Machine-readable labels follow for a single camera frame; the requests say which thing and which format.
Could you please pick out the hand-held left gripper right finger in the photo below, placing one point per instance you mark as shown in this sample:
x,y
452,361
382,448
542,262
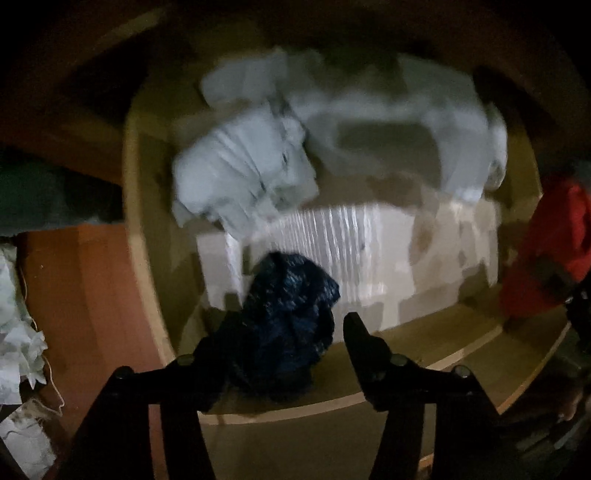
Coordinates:
x,y
358,350

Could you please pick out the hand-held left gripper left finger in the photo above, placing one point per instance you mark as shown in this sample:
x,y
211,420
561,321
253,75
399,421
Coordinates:
x,y
207,360

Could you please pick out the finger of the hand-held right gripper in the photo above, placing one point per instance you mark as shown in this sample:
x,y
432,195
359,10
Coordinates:
x,y
551,277

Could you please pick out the red garment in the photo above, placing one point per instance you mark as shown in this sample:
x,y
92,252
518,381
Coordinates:
x,y
554,221

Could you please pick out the dark blue patterned underwear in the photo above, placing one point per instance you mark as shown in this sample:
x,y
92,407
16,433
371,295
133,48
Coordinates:
x,y
291,314

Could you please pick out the wooden drawer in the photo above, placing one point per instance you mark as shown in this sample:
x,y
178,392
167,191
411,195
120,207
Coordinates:
x,y
143,240

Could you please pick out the pale grey garment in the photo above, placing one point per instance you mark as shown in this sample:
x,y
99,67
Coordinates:
x,y
461,138

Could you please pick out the light blue cloth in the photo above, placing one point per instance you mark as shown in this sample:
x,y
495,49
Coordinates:
x,y
240,170

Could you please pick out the blue checked cloth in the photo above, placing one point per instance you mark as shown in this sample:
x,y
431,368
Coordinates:
x,y
46,198

